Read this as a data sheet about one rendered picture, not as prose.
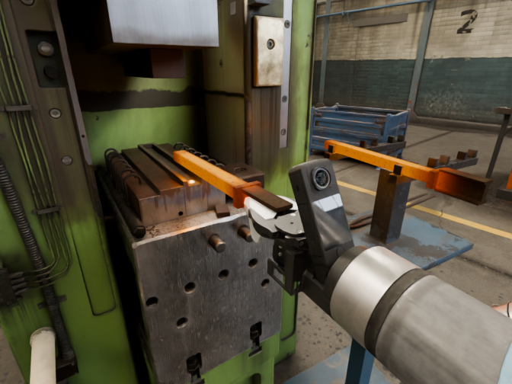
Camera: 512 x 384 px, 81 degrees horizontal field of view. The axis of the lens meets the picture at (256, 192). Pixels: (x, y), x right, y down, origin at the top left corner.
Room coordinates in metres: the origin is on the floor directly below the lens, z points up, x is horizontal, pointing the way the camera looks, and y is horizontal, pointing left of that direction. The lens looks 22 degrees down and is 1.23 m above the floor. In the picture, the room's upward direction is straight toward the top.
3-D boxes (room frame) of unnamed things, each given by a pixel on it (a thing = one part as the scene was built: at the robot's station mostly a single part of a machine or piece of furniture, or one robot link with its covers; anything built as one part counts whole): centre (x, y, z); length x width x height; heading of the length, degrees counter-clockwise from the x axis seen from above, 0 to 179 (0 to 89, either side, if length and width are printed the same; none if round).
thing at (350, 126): (4.45, -1.49, 0.36); 1.20 x 0.80 x 0.72; 47
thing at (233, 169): (0.77, 0.04, 0.95); 0.12 x 0.08 x 0.06; 33
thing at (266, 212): (0.38, 0.00, 1.02); 0.09 x 0.03 x 0.06; 35
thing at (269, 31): (0.90, -0.03, 1.27); 0.09 x 0.02 x 0.17; 123
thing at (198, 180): (0.81, 0.25, 0.99); 0.42 x 0.05 x 0.01; 33
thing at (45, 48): (0.64, 0.41, 1.24); 0.03 x 0.03 x 0.07; 33
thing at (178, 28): (0.80, 0.27, 1.32); 0.42 x 0.20 x 0.10; 33
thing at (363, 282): (0.24, -0.12, 1.02); 0.10 x 0.05 x 0.09; 122
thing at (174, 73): (0.84, 0.27, 1.24); 0.30 x 0.07 x 0.06; 33
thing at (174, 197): (0.80, 0.27, 0.96); 0.42 x 0.20 x 0.09; 33
